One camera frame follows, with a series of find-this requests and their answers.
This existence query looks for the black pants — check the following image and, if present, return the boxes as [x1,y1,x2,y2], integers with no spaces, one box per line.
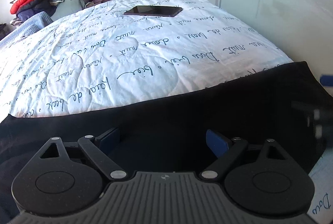
[1,62,332,223]

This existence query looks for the white script-print bed quilt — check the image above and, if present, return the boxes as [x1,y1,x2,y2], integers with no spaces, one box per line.
[1,0,332,223]

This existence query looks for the blue striped bed sheet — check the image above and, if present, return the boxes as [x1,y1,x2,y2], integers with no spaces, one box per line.
[1,12,53,49]

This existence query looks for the black smartphone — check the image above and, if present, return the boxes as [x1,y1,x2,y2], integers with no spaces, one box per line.
[124,5,183,17]

